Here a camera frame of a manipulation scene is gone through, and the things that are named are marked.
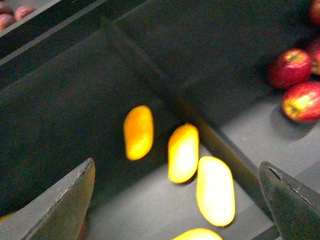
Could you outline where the red apple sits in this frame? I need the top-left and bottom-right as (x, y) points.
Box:
(281, 81), (320, 124)
(267, 48), (313, 90)

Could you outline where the yellow mango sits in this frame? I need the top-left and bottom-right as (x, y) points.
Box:
(196, 156), (236, 227)
(123, 105), (154, 161)
(167, 123), (200, 184)

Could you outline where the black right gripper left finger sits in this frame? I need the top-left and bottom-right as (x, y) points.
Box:
(0, 158), (96, 240)

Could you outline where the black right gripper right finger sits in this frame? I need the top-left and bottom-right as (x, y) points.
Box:
(258, 161), (320, 240)

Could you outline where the black fruit tray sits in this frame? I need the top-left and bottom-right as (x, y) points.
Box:
(0, 22), (276, 240)
(103, 0), (320, 191)

